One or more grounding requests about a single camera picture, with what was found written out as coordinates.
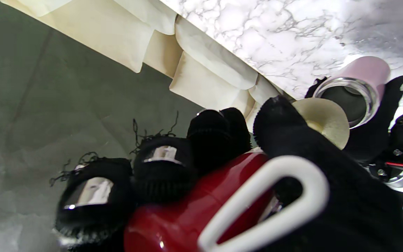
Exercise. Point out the cream fabric sofa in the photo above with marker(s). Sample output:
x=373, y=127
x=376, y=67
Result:
x=215, y=59

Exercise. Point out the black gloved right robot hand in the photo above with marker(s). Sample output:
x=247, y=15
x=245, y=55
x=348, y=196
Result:
x=355, y=210

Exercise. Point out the pink thermos bottle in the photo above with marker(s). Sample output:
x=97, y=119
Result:
x=362, y=70

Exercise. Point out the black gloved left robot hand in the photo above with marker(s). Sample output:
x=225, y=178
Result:
x=373, y=136

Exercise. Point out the cream sofa cushion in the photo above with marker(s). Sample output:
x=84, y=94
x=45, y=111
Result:
x=201, y=87
x=100, y=35

